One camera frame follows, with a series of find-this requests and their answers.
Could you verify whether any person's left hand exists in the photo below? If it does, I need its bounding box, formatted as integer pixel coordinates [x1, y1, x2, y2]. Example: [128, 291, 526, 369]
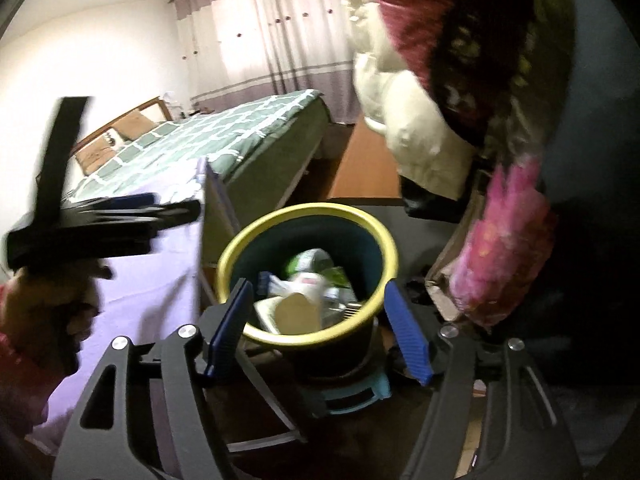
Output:
[0, 259, 113, 341]

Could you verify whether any black bag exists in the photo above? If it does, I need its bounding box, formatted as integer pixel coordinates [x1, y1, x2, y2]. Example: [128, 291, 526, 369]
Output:
[400, 175, 476, 223]

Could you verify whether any wooden low cabinet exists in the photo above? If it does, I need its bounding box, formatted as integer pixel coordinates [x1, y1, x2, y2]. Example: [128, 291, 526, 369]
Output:
[327, 120, 406, 201]

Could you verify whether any blue silver toothpaste tube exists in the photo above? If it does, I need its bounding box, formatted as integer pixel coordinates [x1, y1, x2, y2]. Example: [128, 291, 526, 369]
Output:
[256, 271, 288, 296]

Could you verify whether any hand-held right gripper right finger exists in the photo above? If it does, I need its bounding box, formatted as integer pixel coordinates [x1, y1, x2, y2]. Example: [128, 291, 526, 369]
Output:
[382, 280, 586, 480]

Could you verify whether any brown pillow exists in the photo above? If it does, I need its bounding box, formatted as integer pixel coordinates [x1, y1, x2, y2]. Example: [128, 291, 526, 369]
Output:
[116, 112, 153, 141]
[75, 140, 121, 175]

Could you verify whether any pink floral garment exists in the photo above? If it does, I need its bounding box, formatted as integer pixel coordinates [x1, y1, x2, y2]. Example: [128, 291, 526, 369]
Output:
[447, 157, 558, 331]

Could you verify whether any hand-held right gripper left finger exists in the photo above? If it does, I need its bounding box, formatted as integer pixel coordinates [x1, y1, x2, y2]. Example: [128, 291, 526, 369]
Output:
[52, 279, 256, 480]

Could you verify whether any red dotted down jacket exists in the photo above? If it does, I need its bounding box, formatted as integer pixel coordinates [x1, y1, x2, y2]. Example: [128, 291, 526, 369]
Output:
[357, 0, 501, 86]

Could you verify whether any white paper cup pink print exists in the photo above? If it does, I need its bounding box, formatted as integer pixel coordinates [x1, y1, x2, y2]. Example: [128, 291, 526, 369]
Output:
[274, 272, 331, 335]

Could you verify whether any purple floral tablecloth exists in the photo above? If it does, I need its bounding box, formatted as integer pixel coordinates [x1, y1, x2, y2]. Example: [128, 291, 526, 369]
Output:
[30, 157, 208, 441]

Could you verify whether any bed with green quilt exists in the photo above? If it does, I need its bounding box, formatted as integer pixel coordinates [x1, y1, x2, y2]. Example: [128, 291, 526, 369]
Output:
[65, 89, 333, 211]

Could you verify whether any pink white curtain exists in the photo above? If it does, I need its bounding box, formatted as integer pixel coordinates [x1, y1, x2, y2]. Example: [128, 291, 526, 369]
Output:
[172, 0, 371, 126]

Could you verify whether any green white drink carton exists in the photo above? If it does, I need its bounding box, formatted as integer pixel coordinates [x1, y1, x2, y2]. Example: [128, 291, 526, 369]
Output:
[327, 267, 353, 291]

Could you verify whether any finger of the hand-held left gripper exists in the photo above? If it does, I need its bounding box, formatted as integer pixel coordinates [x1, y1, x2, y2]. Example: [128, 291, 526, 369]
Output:
[62, 192, 158, 213]
[95, 200, 202, 227]

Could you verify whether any blue plastic stool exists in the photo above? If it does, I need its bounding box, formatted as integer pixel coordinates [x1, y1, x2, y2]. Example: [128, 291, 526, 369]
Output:
[307, 370, 392, 418]

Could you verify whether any yellow rimmed blue trash bin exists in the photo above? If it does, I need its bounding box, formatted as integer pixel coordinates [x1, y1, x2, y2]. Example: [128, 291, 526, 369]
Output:
[216, 202, 399, 381]

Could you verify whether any person's left forearm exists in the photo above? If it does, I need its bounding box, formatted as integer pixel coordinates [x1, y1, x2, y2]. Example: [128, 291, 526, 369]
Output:
[0, 332, 58, 441]

